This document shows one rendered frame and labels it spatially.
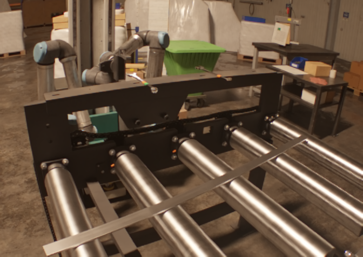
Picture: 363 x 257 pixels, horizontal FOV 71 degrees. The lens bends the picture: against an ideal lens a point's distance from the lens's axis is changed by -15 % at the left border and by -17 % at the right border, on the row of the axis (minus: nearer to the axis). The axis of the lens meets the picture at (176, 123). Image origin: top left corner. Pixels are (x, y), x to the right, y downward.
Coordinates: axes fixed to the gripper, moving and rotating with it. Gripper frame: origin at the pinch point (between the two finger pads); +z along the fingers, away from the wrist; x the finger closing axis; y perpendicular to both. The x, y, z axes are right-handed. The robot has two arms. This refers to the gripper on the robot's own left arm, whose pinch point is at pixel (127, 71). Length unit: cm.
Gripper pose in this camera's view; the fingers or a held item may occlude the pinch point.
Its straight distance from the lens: 138.8
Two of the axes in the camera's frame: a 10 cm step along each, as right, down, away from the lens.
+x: -0.4, 9.1, 4.1
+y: 8.7, -1.7, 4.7
